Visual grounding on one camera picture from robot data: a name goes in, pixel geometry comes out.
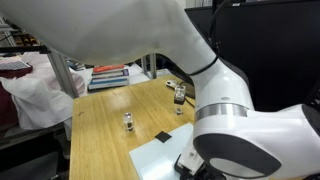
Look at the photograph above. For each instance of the black tape square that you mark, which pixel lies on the black tape square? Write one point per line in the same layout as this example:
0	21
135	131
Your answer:
163	137

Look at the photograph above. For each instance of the red book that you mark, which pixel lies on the red book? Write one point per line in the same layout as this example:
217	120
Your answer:
108	68

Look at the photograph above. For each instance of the grey keyboard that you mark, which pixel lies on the grey keyboard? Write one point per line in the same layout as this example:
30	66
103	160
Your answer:
13	65

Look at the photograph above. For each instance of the blue white book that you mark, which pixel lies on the blue white book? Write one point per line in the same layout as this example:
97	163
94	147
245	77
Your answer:
108	83

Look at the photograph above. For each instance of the black metal shelf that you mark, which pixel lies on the black metal shelf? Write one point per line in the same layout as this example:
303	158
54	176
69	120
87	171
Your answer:
23	49

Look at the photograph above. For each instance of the aluminium extrusion frame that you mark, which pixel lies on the aluminium extrusion frame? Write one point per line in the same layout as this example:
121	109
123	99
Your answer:
152	66

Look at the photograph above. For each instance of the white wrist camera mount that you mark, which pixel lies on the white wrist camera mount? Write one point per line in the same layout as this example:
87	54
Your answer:
191	160

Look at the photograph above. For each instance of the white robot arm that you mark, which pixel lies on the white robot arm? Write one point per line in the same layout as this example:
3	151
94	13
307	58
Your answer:
133	30

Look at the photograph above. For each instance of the large black computer monitor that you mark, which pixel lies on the large black computer monitor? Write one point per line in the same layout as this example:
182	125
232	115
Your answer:
283	50

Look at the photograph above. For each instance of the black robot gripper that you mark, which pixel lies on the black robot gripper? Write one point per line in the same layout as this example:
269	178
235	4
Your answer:
210	175

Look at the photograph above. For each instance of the dark purple book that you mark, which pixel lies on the dark purple book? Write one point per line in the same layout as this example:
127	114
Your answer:
111	74

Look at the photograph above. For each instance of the grey metal shelf post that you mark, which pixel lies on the grey metal shelf post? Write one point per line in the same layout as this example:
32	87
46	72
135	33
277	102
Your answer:
65	73

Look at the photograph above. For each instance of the white whiteboard sheet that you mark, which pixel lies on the white whiteboard sheet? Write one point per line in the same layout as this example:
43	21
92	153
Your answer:
156	160

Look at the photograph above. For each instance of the white cloth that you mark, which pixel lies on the white cloth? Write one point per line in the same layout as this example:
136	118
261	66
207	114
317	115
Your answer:
36	100

